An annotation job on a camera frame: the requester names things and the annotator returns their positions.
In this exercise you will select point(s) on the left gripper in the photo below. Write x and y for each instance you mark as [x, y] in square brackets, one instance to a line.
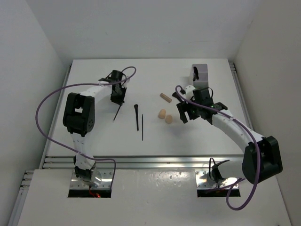
[119, 100]

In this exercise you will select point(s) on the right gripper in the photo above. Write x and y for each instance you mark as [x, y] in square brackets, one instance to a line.
[182, 107]

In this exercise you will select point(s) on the long black brush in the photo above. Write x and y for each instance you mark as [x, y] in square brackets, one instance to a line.
[175, 95]

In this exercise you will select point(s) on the beige sponge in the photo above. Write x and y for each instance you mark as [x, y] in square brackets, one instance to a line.
[162, 114]
[168, 119]

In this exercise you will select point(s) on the tan cylinder stick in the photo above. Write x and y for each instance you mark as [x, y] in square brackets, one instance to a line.
[165, 97]

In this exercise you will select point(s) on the black fan brush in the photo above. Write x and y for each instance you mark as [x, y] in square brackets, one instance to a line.
[195, 74]

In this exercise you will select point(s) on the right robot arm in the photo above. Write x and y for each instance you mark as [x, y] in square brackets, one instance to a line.
[262, 158]

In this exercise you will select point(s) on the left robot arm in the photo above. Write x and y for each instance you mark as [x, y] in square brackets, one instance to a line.
[79, 118]

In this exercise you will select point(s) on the black angled brush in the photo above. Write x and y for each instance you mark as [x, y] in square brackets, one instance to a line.
[136, 116]

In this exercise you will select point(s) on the white compartment organizer box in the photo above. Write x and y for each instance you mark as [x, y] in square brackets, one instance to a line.
[203, 76]

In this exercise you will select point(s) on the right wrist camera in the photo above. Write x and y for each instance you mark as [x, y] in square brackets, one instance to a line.
[189, 91]

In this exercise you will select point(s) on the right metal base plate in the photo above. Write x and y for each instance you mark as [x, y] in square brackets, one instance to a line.
[204, 182]

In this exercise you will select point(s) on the metal base plate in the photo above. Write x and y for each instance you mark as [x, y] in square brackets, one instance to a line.
[100, 180]
[204, 182]

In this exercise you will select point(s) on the aluminium rail front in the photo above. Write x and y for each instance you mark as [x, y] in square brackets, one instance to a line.
[133, 162]

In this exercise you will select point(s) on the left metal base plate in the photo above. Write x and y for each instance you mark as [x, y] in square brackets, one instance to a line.
[100, 180]

